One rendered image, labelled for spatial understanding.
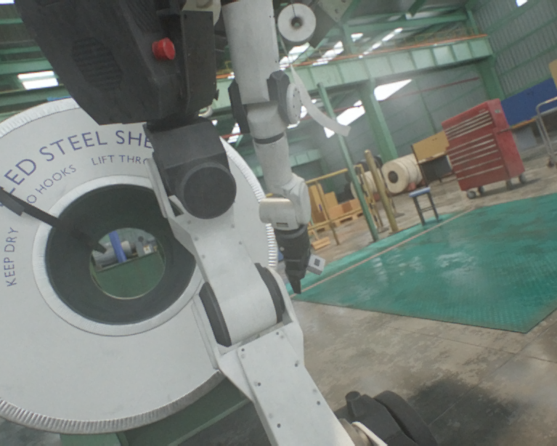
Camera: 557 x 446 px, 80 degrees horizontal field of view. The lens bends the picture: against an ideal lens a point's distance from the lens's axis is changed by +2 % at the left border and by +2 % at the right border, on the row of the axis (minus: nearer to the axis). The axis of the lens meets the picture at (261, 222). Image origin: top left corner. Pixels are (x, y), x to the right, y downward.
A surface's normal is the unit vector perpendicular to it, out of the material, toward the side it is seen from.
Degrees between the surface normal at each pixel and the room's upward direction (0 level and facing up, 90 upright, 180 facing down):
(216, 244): 68
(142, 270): 90
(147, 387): 90
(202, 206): 120
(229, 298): 61
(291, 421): 41
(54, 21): 125
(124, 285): 90
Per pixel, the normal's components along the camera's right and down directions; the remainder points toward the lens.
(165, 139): 0.17, -0.35
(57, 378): 0.36, -0.14
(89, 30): -0.29, 0.70
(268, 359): -0.08, -0.78
